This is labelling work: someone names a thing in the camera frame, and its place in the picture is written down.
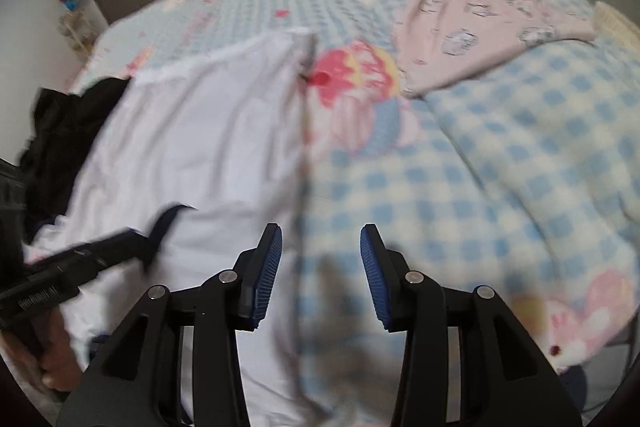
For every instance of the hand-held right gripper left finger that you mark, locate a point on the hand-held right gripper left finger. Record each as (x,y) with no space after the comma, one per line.
(265,277)

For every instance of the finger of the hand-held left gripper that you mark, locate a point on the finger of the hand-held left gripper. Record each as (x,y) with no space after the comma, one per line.
(100,252)

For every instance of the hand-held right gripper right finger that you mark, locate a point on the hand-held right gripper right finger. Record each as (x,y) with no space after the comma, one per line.
(375,277)

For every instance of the white shirt with navy trim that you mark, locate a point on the white shirt with navy trim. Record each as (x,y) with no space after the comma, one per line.
(200,147)

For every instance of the person's left hand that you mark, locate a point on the person's left hand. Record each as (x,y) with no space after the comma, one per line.
(60,352)

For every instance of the black garment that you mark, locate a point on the black garment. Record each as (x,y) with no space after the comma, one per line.
(65,142)

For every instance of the checkered cartoon printed blanket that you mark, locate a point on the checkered cartoon printed blanket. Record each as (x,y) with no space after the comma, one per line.
(475,167)

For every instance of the pink patterned garment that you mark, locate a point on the pink patterned garment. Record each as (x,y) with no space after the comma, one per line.
(475,37)

